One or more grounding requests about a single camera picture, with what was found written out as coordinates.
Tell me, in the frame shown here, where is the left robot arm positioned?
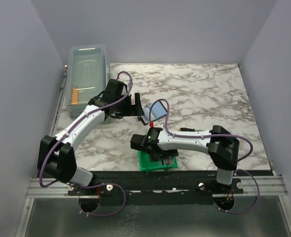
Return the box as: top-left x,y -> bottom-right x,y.
37,79 -> 144,195

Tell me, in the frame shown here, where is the clear plastic storage box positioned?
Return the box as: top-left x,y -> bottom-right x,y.
65,44 -> 110,120

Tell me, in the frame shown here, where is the orange tool in box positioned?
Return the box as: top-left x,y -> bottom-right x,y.
71,87 -> 79,105

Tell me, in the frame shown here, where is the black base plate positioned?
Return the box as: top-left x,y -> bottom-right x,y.
38,170 -> 274,207

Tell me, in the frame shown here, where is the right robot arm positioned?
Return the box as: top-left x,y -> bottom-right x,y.
130,125 -> 240,194

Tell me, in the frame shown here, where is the stack of silver cards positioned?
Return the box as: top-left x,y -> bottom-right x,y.
161,158 -> 175,165

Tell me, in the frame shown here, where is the black leather card holder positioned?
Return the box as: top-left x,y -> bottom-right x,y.
137,102 -> 167,125

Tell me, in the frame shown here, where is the green plastic bin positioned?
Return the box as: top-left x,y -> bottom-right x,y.
138,151 -> 178,173

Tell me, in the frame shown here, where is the black yellow screwdriver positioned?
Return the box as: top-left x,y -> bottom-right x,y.
179,127 -> 195,132

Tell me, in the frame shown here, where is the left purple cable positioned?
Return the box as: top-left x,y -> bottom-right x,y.
38,71 -> 133,218

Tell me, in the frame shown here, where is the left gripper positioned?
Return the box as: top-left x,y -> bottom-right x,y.
115,93 -> 144,117

